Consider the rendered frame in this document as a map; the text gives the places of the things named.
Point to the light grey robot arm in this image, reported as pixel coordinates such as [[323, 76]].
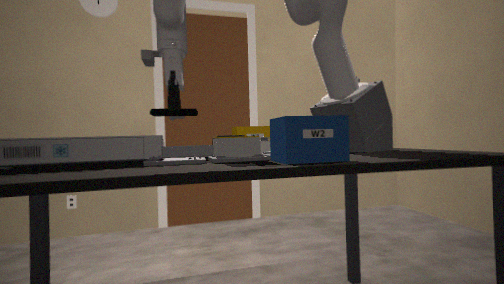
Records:
[[328, 45]]

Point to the yellow open bin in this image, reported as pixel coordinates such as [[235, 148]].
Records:
[[261, 131]]

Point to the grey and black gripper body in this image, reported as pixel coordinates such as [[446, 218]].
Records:
[[170, 66]]

